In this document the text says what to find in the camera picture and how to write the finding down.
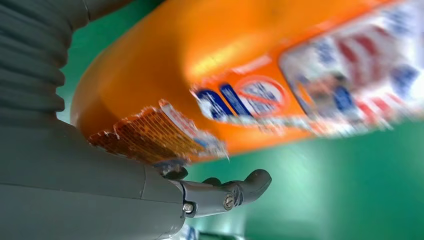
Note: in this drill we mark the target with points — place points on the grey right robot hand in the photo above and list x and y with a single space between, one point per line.
82 198

